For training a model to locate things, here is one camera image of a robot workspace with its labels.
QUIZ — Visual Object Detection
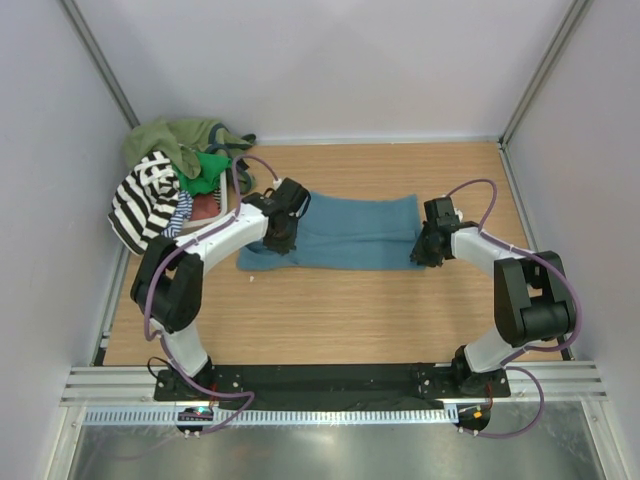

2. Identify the black white striped tank top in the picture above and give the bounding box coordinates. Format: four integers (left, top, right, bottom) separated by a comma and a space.
107, 151, 181, 255

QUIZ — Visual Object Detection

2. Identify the olive green tank top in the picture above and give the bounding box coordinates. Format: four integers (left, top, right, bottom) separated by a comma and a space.
122, 117, 256, 179

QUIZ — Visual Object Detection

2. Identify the blue white striped tank top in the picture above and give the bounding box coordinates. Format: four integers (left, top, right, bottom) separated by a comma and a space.
161, 191, 194, 238

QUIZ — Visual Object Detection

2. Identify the bright green tank top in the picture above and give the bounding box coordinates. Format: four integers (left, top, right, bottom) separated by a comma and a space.
174, 152, 232, 197

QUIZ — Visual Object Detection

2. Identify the red tank top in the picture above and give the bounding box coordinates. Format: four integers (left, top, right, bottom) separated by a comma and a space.
190, 194, 221, 221

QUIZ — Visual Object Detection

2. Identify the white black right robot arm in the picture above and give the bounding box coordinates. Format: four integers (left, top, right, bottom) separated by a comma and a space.
410, 197, 580, 397

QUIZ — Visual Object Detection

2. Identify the aluminium frame rail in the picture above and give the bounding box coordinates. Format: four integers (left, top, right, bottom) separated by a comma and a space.
61, 361, 607, 410

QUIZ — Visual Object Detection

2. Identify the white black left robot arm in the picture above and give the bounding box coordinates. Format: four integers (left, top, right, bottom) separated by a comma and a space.
130, 178, 311, 400

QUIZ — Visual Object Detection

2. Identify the white laundry basket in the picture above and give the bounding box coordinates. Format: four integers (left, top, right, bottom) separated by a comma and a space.
183, 173, 228, 232

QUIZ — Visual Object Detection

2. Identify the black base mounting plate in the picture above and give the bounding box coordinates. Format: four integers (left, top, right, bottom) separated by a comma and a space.
153, 362, 513, 404

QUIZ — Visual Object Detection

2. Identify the perforated cable duct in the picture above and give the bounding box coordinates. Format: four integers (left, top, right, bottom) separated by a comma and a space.
83, 405, 458, 428

